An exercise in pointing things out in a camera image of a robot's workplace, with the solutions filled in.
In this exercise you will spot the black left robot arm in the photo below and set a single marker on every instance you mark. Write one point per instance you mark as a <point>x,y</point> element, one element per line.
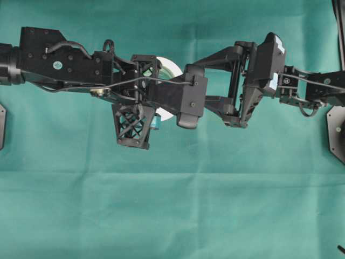
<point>45,58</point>

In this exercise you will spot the green table cloth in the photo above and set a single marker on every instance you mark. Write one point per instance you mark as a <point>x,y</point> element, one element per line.
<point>272,190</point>

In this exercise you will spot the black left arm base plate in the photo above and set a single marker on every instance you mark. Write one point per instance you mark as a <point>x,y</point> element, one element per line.
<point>2,125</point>

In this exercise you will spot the white duct tape roll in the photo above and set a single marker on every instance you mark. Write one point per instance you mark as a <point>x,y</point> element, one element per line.
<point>167,71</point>

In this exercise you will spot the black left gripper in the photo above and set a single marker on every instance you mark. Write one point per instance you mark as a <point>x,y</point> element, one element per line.
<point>126,82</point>

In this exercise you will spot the black frame bar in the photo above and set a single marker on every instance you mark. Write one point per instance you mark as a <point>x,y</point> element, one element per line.
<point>338,8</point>

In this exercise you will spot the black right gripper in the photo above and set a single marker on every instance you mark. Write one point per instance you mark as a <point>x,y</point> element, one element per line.
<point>266,62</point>

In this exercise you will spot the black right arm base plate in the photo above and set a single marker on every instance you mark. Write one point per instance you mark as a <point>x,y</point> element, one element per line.
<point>335,125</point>

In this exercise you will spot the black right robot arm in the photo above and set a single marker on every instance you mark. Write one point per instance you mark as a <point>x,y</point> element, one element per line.
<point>306,90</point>

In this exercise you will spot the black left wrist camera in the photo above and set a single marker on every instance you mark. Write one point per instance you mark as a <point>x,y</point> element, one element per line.
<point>182,96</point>

